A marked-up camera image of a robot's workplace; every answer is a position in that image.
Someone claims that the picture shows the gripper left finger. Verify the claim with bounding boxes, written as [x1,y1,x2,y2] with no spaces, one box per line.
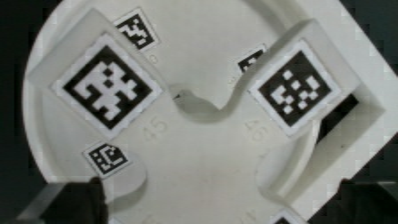
[13,177,106,224]

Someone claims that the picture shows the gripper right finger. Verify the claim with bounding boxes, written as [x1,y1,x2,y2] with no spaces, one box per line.
[337,180,398,224]

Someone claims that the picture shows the white round table top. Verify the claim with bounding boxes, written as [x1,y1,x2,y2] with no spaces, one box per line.
[19,0,398,224]

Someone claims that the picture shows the white cross-shaped table base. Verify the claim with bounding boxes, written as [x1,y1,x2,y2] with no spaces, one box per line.
[26,8,388,224]

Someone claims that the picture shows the white cylindrical table leg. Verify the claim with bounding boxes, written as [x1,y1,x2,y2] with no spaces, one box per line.
[172,90,221,123]

